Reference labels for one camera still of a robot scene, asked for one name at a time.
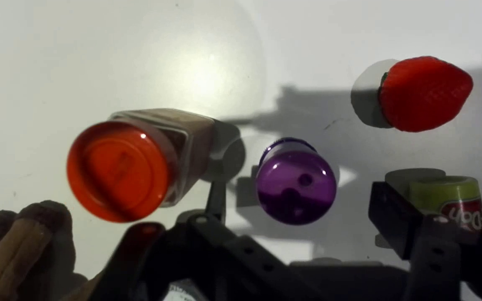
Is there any red toy tomato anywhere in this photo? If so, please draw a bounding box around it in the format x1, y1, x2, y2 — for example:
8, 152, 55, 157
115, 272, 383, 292
378, 55, 475, 133

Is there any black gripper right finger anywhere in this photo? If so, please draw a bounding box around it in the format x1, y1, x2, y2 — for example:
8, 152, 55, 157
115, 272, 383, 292
366, 180, 482, 301

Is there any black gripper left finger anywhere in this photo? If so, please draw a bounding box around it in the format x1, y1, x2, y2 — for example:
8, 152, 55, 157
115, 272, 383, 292
87, 177, 321, 301

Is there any red lid spice jar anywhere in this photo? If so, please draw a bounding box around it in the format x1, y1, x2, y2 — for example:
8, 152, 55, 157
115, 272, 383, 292
65, 106, 247, 225

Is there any brown moose plush toy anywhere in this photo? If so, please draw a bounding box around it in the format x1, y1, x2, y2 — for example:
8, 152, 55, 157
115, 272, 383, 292
0, 198, 105, 301

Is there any purple toy fruit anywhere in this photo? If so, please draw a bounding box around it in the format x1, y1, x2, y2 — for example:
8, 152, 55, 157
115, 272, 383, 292
252, 137, 339, 227

